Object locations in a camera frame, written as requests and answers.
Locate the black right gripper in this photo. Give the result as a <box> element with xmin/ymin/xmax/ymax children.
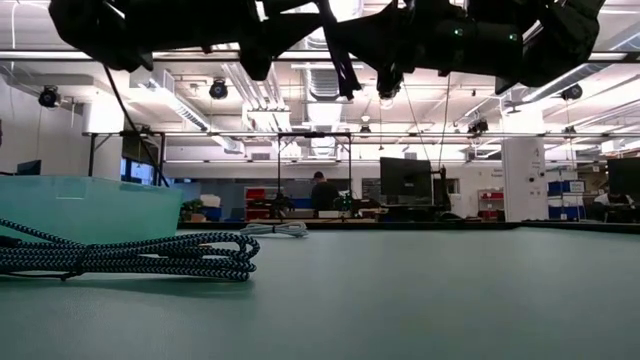
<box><xmin>344</xmin><ymin>0</ymin><xmax>524</xmax><ymax>76</ymax></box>

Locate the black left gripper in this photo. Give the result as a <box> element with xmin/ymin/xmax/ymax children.
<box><xmin>149</xmin><ymin>0</ymin><xmax>326</xmax><ymax>82</ymax></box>

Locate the light grey USB-C cable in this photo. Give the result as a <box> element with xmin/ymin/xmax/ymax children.
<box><xmin>239</xmin><ymin>221</ymin><xmax>309</xmax><ymax>239</ymax></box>

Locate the person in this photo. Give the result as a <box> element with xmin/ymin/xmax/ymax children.
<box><xmin>592</xmin><ymin>189</ymin><xmax>636</xmax><ymax>222</ymax></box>
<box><xmin>310</xmin><ymin>171</ymin><xmax>340</xmax><ymax>212</ymax></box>

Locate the red bin shelf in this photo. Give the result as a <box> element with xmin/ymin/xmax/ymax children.
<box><xmin>243</xmin><ymin>186</ymin><xmax>281</xmax><ymax>221</ymax></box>
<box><xmin>477</xmin><ymin>188</ymin><xmax>505</xmax><ymax>221</ymax></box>

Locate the green potted plant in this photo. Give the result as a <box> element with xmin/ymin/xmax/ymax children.
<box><xmin>180</xmin><ymin>198</ymin><xmax>206</xmax><ymax>223</ymax></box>

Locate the white square column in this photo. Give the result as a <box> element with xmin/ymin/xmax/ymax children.
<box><xmin>501</xmin><ymin>107</ymin><xmax>550</xmax><ymax>223</ymax></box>

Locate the blue storage bin rack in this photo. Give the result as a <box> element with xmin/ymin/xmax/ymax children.
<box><xmin>548</xmin><ymin>179</ymin><xmax>587</xmax><ymax>221</ymax></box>

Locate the teal transparent plastic bin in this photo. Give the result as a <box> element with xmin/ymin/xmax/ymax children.
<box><xmin>0</xmin><ymin>174</ymin><xmax>184</xmax><ymax>246</ymax></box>

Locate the teal table mat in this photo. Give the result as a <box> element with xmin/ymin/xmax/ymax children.
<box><xmin>0</xmin><ymin>227</ymin><xmax>640</xmax><ymax>360</ymax></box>

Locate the silver ventilation duct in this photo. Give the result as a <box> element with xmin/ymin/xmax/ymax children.
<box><xmin>304</xmin><ymin>67</ymin><xmax>351</xmax><ymax>159</ymax></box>

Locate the thin black hanging cable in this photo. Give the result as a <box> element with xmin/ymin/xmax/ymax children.
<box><xmin>437</xmin><ymin>74</ymin><xmax>451</xmax><ymax>170</ymax></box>

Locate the black frame workstation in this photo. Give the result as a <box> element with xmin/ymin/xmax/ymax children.
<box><xmin>87</xmin><ymin>130</ymin><xmax>167</xmax><ymax>187</ymax></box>
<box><xmin>276</xmin><ymin>131</ymin><xmax>353</xmax><ymax>222</ymax></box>

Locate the black aluminium rig frame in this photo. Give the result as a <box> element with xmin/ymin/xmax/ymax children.
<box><xmin>177</xmin><ymin>219</ymin><xmax>640</xmax><ymax>235</ymax></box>

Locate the black white braided cable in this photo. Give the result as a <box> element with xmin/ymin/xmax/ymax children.
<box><xmin>0</xmin><ymin>218</ymin><xmax>261</xmax><ymax>284</ymax></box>

